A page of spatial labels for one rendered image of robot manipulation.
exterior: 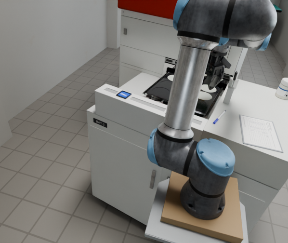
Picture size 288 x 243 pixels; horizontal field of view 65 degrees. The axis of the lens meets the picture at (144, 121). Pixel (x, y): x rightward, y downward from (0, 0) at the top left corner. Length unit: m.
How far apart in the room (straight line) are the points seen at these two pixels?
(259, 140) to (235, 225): 0.36
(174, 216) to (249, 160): 0.39
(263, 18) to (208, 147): 0.36
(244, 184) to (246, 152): 0.17
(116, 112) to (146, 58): 0.65
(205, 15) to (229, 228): 0.62
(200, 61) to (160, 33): 0.95
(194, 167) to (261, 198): 0.49
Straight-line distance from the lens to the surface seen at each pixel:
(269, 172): 1.02
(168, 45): 1.57
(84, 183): 1.95
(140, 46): 1.66
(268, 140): 1.03
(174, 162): 0.71
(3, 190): 2.07
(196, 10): 0.63
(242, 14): 0.62
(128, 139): 1.17
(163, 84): 1.39
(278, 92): 1.41
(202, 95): 1.35
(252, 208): 1.17
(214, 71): 1.17
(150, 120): 1.03
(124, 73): 1.80
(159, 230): 0.80
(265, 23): 0.66
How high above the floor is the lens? 1.52
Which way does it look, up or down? 36 degrees down
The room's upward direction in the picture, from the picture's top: 6 degrees clockwise
